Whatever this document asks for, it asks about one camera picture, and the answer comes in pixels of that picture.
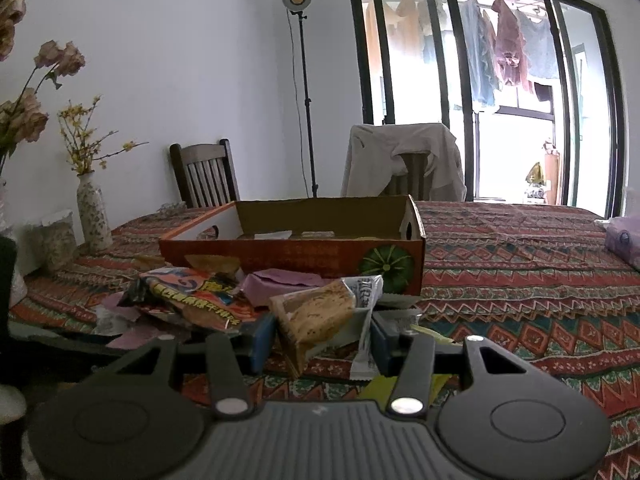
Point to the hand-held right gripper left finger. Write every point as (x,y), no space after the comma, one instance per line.
(264,345)

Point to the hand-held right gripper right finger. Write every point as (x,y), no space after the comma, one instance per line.
(381,350)

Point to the cracker packet with clear window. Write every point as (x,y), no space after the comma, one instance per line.
(312,315)

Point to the pink snack packet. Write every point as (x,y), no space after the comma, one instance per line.
(280,282)

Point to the large orange snack bag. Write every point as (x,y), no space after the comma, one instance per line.
(195,297)

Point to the orange cardboard box pumpkin print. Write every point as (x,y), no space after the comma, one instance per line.
(300,260)

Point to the grey white packet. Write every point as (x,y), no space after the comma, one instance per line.
(400,316)

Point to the yellow-green snack packet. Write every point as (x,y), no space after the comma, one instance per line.
(380,390)

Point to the tan snack packet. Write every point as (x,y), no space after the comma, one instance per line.
(212,262)

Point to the pale pink packet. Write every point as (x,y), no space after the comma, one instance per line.
(137,336)

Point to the brown snack packet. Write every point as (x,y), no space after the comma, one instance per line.
(150,261)

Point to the silver white packet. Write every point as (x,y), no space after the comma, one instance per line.
(107,321)

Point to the wooden chair under jacket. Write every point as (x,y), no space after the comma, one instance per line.
(415,175)

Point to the dark wooden slatted chair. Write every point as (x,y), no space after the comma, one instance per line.
(205,175)

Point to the beige jacket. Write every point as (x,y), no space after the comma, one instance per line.
(370,160)

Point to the floral ceramic vase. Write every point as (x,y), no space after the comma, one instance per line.
(95,215)

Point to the clear jar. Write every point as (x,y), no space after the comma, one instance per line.
(55,245)

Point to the gold ornament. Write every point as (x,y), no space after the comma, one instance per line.
(536,175)

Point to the orange cylinder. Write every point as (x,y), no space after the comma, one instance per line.
(551,172)

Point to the black light stand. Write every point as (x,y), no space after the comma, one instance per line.
(306,85)

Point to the purple tissue pack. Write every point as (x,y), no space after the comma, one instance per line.
(622,237)

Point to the yellow flower branches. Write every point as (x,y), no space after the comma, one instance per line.
(82,145)

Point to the dark hanging cloth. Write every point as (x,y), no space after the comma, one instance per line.
(542,97)

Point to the blue denim hanging garment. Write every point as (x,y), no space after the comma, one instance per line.
(475,50)

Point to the maroon hanging shirt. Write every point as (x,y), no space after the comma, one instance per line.
(510,45)

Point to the beige hanging garment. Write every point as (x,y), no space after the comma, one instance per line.
(407,15)

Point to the light blue hanging garment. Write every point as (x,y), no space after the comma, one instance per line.
(542,50)

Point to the grey hanging garment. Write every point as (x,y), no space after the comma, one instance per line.
(437,10)

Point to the dried pink roses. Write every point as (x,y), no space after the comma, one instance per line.
(60,57)

